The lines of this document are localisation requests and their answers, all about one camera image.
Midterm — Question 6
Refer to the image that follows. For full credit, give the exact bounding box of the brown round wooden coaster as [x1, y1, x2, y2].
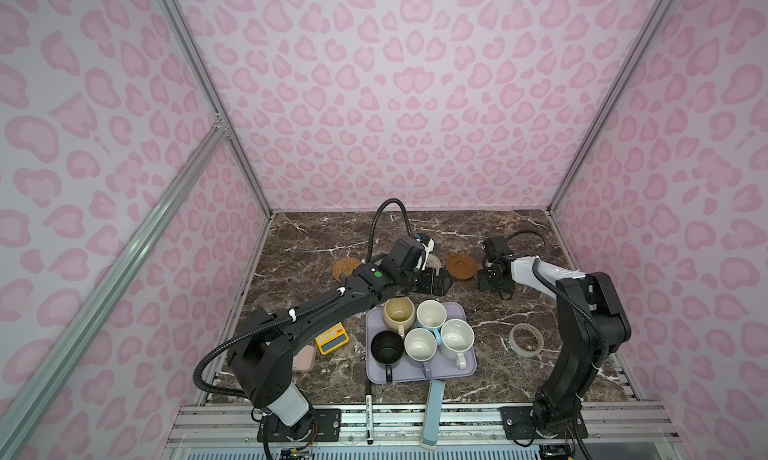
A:
[445, 253, 479, 281]

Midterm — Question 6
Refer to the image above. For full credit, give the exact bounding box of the white mug light blue outside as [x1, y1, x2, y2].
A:
[416, 300, 447, 346]

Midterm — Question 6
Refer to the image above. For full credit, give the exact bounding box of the beige glazed ceramic mug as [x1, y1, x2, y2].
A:
[382, 297, 416, 338]

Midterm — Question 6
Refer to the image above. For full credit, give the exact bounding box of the black mug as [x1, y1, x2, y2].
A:
[371, 330, 405, 383]

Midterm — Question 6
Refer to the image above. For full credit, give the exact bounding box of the woven rattan coaster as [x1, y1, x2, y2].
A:
[332, 257, 362, 282]

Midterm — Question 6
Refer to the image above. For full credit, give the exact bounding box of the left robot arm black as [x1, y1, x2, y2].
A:
[227, 235, 454, 427]

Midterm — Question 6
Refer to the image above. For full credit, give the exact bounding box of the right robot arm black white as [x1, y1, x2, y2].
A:
[478, 235, 631, 436]

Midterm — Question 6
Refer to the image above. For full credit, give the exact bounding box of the white mug right front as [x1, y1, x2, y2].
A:
[439, 319, 475, 370]

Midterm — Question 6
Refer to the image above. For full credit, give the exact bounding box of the clear tape roll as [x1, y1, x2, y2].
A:
[508, 323, 544, 358]

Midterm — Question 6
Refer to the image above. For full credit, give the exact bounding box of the white mug centre front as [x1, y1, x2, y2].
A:
[404, 328, 438, 379]

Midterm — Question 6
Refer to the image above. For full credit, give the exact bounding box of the yellow calculator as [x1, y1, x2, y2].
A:
[315, 322, 349, 356]

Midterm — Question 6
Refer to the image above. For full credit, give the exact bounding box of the light blue long box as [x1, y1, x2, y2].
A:
[420, 379, 445, 451]

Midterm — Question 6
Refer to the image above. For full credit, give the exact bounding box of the black marker pen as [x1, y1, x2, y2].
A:
[365, 379, 374, 445]

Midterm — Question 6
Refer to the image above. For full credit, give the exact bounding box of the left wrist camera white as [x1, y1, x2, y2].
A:
[414, 234, 435, 271]

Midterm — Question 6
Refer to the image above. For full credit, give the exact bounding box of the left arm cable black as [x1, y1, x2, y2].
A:
[193, 198, 423, 408]

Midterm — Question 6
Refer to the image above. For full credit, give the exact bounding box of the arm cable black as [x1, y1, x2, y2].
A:
[193, 198, 423, 408]
[505, 229, 608, 370]

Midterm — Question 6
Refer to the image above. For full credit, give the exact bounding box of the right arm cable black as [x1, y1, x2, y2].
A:
[505, 229, 608, 370]

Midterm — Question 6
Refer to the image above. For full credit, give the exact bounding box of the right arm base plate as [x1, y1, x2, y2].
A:
[499, 405, 589, 446]

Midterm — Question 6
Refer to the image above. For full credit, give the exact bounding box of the aluminium front rail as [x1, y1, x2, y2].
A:
[162, 401, 687, 459]

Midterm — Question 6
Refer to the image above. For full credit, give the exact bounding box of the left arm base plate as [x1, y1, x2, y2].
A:
[257, 408, 341, 444]

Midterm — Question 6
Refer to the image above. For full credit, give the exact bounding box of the aluminium frame post back right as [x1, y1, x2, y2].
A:
[547, 0, 680, 217]

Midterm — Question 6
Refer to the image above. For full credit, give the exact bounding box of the aluminium frame post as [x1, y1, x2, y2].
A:
[547, 0, 680, 217]
[155, 0, 274, 220]

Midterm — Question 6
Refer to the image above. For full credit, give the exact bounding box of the aluminium frame post back left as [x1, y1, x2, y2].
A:
[155, 0, 274, 220]

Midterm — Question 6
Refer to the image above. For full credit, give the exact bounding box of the aluminium frame strut left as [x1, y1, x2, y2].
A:
[1, 126, 227, 459]

